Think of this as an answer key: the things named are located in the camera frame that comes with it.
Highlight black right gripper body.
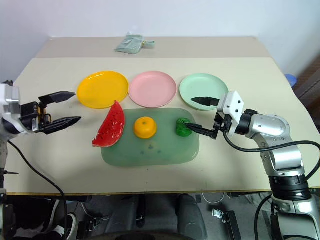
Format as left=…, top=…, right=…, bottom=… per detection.
left=213, top=111, right=233, bottom=133

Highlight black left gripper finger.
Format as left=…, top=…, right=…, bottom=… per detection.
left=39, top=115, right=83, bottom=136
left=38, top=91, right=77, bottom=111

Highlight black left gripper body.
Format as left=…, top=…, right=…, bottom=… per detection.
left=19, top=100, right=55, bottom=133

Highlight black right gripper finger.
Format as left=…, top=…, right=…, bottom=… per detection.
left=185, top=122, right=218, bottom=140
left=190, top=96, right=221, bottom=107

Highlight light green plastic plate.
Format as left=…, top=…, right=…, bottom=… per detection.
left=178, top=73, right=230, bottom=112

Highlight green toy vegetable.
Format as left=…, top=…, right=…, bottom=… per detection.
left=175, top=117, right=194, bottom=138

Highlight yellow plastic plate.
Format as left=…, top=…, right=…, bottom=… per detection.
left=76, top=70, right=130, bottom=110

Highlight orange tangerine fruit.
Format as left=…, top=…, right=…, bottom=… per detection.
left=132, top=116, right=158, bottom=140

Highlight pink plastic plate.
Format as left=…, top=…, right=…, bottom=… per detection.
left=128, top=70, right=178, bottom=109

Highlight red watermelon slice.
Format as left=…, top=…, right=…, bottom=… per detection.
left=91, top=100, right=126, bottom=149

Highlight translucent green rectangular tray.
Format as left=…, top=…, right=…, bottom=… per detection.
left=100, top=107, right=201, bottom=168

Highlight pale green fabric pouch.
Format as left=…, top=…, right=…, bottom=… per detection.
left=114, top=31, right=156, bottom=54

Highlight brown wooden furniture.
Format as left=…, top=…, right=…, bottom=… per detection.
left=291, top=54, right=320, bottom=107

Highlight dark rounded grey shapes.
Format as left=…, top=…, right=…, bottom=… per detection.
left=103, top=193, right=209, bottom=240

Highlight black shoe white sole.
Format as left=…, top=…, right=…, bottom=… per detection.
left=48, top=211, right=79, bottom=240

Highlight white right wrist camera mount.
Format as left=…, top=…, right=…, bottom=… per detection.
left=216, top=90, right=245, bottom=137

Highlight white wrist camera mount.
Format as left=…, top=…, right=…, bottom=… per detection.
left=0, top=80, right=22, bottom=118
left=216, top=90, right=245, bottom=137

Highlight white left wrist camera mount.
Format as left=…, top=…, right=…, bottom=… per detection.
left=0, top=80, right=22, bottom=118

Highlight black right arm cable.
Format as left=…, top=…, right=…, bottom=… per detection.
left=222, top=131, right=320, bottom=181

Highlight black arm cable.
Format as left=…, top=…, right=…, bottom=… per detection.
left=6, top=139, right=69, bottom=240
left=222, top=131, right=320, bottom=181

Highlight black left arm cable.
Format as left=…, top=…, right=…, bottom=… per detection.
left=6, top=139, right=69, bottom=240

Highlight white thin cable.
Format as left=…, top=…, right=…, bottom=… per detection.
left=200, top=191, right=226, bottom=204

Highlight black metal bracket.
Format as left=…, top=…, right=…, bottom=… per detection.
left=211, top=207, right=243, bottom=240

